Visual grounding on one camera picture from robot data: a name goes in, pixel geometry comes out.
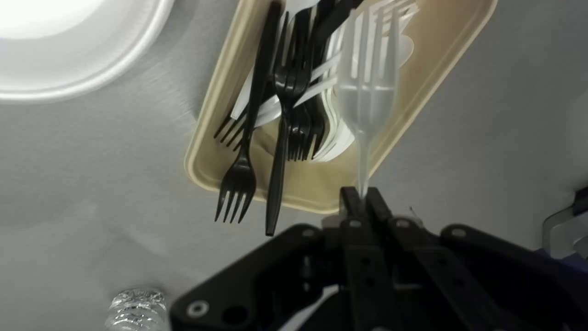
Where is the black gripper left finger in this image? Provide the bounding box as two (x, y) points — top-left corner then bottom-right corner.
(170, 185), (377, 331)

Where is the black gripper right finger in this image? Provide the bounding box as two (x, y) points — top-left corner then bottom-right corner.
(366, 185), (588, 331)

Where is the tan rectangular tray bowl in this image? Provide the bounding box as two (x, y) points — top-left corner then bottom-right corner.
(184, 0), (500, 215)

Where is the white round paper plate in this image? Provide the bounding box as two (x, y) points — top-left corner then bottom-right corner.
(0, 0), (177, 103)

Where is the clear plastic water bottle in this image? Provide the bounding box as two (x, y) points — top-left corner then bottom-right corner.
(103, 285), (171, 331)

